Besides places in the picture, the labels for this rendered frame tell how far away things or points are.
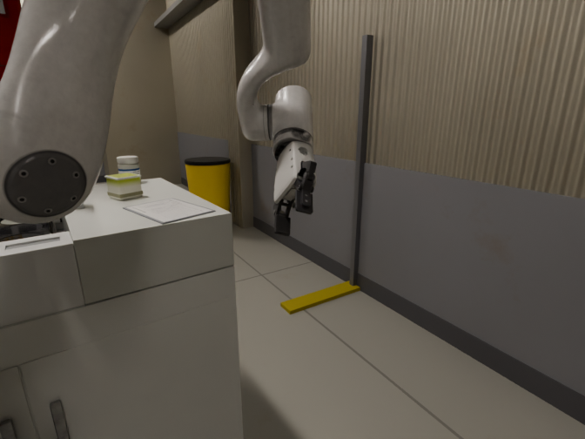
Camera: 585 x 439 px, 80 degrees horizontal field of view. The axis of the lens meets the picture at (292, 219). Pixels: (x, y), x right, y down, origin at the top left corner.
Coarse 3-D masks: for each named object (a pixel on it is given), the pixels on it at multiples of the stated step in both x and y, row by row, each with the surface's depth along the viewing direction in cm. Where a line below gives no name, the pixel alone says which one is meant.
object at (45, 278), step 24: (24, 240) 71; (48, 240) 72; (0, 264) 64; (24, 264) 66; (48, 264) 68; (72, 264) 71; (0, 288) 65; (24, 288) 67; (48, 288) 69; (72, 288) 72; (0, 312) 66; (24, 312) 68; (48, 312) 70
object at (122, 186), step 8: (104, 176) 103; (112, 176) 102; (120, 176) 102; (128, 176) 102; (136, 176) 103; (112, 184) 102; (120, 184) 100; (128, 184) 102; (136, 184) 104; (112, 192) 103; (120, 192) 101; (128, 192) 102; (136, 192) 104
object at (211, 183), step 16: (192, 160) 354; (208, 160) 354; (224, 160) 354; (192, 176) 351; (208, 176) 348; (224, 176) 358; (192, 192) 359; (208, 192) 354; (224, 192) 363; (224, 208) 368
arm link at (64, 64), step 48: (48, 0) 34; (96, 0) 36; (144, 0) 40; (48, 48) 34; (96, 48) 37; (0, 96) 32; (48, 96) 34; (96, 96) 38; (0, 144) 32; (48, 144) 34; (96, 144) 38; (0, 192) 32; (48, 192) 35
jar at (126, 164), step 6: (120, 156) 126; (126, 156) 126; (132, 156) 126; (120, 162) 122; (126, 162) 122; (132, 162) 123; (120, 168) 123; (126, 168) 122; (132, 168) 123; (138, 168) 126
